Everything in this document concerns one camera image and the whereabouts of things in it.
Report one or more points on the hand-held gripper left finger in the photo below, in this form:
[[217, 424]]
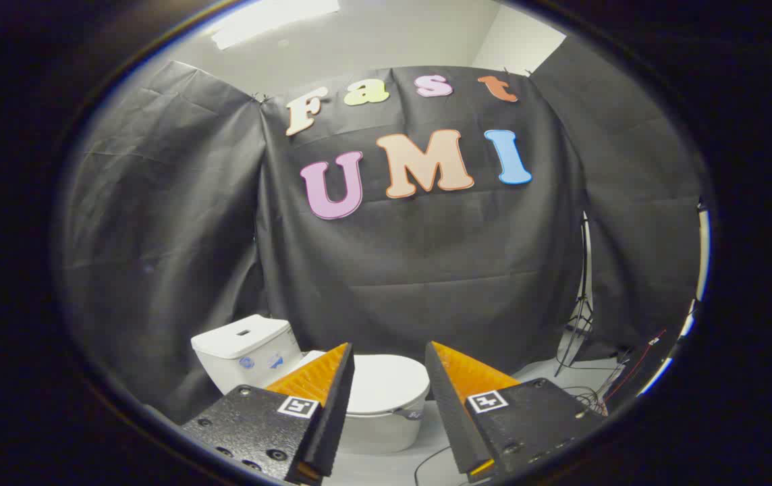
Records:
[[335, 412]]

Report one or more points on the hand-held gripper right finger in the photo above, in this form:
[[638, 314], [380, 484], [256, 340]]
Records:
[[450, 418]]

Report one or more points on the black backdrop cloth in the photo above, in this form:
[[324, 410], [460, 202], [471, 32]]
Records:
[[426, 270]]

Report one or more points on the white toilet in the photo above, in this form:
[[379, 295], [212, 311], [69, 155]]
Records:
[[244, 344]]

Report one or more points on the black tripod stand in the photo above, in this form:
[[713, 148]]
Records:
[[584, 297]]

